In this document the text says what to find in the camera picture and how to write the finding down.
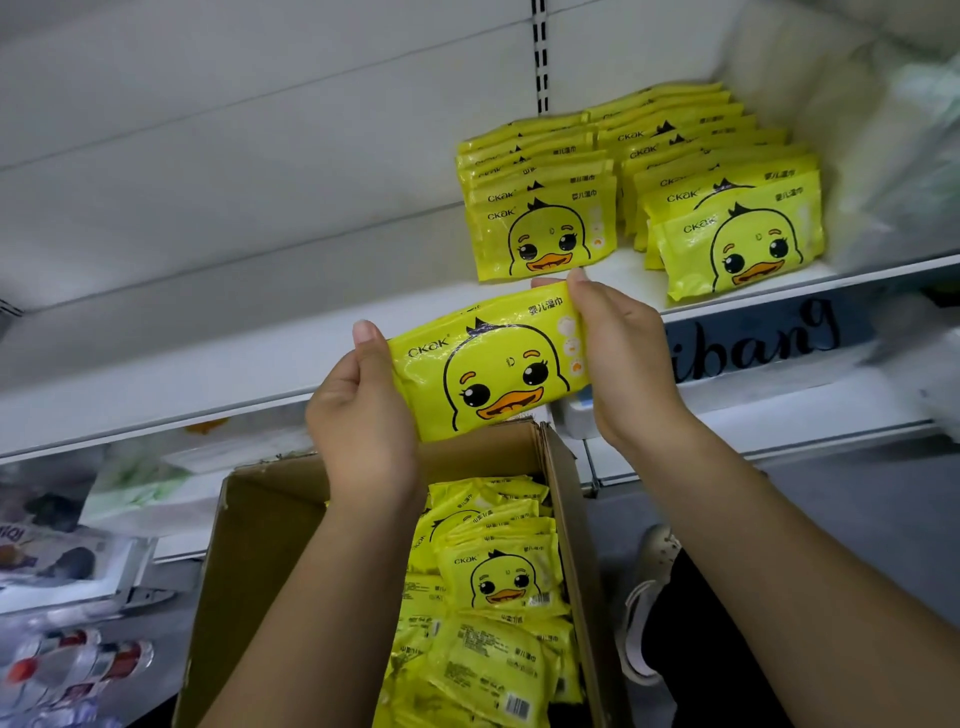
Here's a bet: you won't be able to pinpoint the person's left hand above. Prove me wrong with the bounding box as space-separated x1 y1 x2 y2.
306 319 426 512

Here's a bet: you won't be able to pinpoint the person's right hand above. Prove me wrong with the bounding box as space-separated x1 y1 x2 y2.
532 270 699 467

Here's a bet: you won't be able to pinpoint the yellow duck packet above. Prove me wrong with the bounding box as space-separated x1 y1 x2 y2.
388 282 594 444

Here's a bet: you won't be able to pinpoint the brown cardboard box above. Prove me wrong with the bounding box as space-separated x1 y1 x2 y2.
172 420 632 728

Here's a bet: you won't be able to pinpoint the white metal shelf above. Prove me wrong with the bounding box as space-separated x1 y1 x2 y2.
0 0 960 564

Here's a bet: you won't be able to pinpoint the person's right forearm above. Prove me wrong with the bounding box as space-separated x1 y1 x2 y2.
622 420 960 728

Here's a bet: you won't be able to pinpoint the person's left forearm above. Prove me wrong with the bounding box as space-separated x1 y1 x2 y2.
202 495 429 728

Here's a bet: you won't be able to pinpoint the person's right cream clog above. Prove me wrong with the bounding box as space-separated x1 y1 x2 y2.
618 522 684 689

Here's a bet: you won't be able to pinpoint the person's black trousers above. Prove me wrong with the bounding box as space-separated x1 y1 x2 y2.
642 547 819 728

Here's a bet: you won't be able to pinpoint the green white tissue pack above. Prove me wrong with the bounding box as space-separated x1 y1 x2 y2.
78 447 204 539

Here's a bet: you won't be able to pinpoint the blue white roll pack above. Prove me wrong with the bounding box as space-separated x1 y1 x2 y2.
877 292 960 444

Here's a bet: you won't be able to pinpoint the MIQI boxes with fruit print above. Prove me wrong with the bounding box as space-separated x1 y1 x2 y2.
0 517 159 617

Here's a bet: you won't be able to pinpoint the pack of red-capped bottles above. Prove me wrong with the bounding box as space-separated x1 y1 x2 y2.
0 627 159 728

